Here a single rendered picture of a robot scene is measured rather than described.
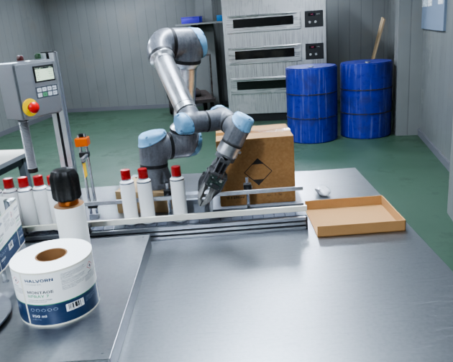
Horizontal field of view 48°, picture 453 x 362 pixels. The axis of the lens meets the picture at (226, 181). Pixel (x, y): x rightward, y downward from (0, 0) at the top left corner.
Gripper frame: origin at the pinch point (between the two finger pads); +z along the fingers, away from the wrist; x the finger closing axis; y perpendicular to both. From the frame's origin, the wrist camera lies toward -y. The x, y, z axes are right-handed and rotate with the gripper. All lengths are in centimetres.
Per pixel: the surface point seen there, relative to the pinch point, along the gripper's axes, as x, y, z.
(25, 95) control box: -69, 0, -9
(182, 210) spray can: -5.3, 3.3, 4.6
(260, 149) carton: 13.6, -18.1, -23.4
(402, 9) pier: 170, -461, -168
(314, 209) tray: 42.3, -11.9, -12.1
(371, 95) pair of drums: 186, -454, -64
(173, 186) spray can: -11.7, 3.2, -2.2
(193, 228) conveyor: 1.1, 5.4, 8.5
